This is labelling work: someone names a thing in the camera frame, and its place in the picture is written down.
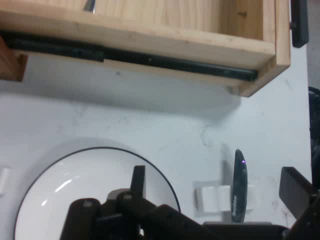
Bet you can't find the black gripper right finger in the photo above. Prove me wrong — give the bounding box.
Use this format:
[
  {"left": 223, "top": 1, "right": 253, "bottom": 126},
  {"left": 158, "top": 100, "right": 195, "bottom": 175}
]
[{"left": 278, "top": 166, "right": 320, "bottom": 240}]

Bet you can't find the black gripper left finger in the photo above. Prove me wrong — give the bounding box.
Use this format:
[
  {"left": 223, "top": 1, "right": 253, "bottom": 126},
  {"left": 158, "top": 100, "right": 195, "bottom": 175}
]
[{"left": 59, "top": 164, "right": 213, "bottom": 240}]

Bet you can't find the steel table knife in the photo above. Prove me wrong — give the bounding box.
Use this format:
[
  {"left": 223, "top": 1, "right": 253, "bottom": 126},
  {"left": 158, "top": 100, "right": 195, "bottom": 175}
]
[{"left": 231, "top": 149, "right": 248, "bottom": 223}]

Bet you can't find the white plate with black rim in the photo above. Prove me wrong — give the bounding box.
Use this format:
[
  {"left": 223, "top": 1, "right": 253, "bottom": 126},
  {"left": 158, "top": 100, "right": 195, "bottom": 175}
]
[{"left": 13, "top": 146, "right": 181, "bottom": 240}]

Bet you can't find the white cutlery rest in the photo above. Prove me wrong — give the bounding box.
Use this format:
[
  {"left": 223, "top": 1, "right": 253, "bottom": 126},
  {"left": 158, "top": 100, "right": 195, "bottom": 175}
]
[{"left": 193, "top": 179, "right": 256, "bottom": 215}]

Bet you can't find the light wooden drawer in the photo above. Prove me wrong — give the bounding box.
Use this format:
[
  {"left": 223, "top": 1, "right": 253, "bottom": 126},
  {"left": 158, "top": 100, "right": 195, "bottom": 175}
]
[{"left": 0, "top": 0, "right": 292, "bottom": 98}]

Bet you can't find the black drawer slide rail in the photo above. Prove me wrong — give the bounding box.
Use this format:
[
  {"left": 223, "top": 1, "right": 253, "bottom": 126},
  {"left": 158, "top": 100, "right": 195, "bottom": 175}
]
[{"left": 0, "top": 29, "right": 258, "bottom": 82}]

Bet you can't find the black drawer handle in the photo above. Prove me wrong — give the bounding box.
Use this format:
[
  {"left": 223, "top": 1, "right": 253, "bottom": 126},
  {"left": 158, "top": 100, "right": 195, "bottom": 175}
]
[{"left": 289, "top": 0, "right": 310, "bottom": 49}]

